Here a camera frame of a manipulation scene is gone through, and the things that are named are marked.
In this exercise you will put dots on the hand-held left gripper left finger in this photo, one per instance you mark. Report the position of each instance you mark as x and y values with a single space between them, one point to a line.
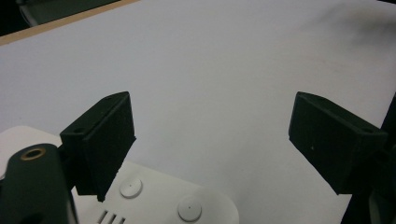
99 146

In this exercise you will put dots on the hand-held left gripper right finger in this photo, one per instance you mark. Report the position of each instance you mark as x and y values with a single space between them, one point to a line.
330 146

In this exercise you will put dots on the white device with round buttons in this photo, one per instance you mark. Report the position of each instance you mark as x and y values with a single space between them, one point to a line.
155 193

